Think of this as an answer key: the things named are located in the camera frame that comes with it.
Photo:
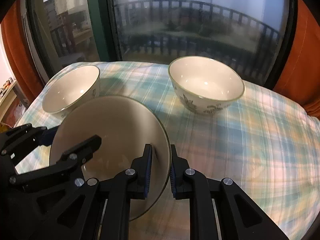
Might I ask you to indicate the orange curtain right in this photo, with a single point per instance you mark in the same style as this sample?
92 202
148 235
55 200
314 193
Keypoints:
299 80

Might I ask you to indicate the plaid pastel tablecloth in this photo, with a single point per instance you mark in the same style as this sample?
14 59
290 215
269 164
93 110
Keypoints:
265 142

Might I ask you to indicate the wooden shelf with items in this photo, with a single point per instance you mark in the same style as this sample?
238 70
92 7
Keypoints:
12 93

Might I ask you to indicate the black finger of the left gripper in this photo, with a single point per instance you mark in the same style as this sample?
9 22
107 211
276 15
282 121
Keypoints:
69 163
18 142

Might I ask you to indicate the white floral bowl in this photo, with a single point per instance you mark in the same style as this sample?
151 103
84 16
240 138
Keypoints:
76 87
205 86

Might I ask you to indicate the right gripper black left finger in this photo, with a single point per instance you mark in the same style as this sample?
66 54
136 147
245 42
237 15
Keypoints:
115 195

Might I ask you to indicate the plastic bags on floor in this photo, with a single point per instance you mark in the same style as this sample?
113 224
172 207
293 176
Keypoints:
12 116

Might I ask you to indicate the orange curtain left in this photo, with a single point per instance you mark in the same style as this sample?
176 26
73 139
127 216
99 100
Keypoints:
18 53

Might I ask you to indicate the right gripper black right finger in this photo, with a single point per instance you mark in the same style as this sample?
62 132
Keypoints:
219 209

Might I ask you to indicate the green window frame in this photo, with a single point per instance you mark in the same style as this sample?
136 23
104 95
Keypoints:
253 37

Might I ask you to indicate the orange curtain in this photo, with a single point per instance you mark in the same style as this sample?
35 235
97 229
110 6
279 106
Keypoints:
18 53
299 80

